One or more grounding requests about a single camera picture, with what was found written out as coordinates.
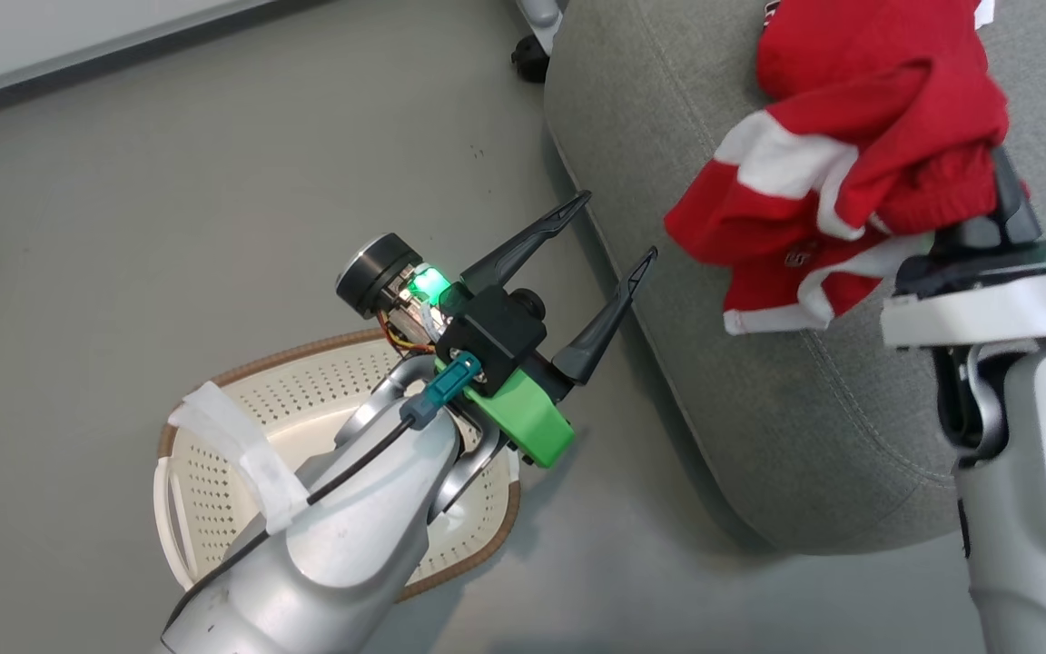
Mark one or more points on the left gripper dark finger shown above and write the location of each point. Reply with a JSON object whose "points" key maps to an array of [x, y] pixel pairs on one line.
{"points": [[514, 254], [596, 336]]}

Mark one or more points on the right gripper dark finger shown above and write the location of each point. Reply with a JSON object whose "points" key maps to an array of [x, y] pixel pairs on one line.
{"points": [[1015, 213]]}

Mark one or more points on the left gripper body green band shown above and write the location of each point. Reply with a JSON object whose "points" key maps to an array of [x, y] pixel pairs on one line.
{"points": [[523, 413]]}

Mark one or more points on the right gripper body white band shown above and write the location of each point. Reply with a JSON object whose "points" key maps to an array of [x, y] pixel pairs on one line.
{"points": [[986, 309]]}

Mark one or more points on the red white striped garment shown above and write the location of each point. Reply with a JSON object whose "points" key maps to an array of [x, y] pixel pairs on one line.
{"points": [[895, 154]]}

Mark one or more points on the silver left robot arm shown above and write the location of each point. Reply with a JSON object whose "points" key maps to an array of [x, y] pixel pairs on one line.
{"points": [[350, 545]]}

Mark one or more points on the grey fabric sofa seat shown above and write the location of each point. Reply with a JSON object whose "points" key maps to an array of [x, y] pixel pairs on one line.
{"points": [[759, 409]]}

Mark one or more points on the white perforated laundry basket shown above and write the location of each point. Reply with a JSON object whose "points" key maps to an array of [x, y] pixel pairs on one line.
{"points": [[205, 518]]}

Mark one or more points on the black caster wheel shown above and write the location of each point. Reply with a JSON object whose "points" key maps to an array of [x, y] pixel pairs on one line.
{"points": [[529, 59]]}

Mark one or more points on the white tape strip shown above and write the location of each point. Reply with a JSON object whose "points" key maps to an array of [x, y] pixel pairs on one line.
{"points": [[251, 454]]}

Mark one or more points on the black left wrist camera module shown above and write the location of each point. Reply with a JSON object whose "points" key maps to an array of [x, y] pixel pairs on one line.
{"points": [[496, 341]]}

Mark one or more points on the grey metal frame leg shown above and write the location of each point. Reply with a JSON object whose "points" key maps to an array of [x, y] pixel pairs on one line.
{"points": [[541, 11]]}

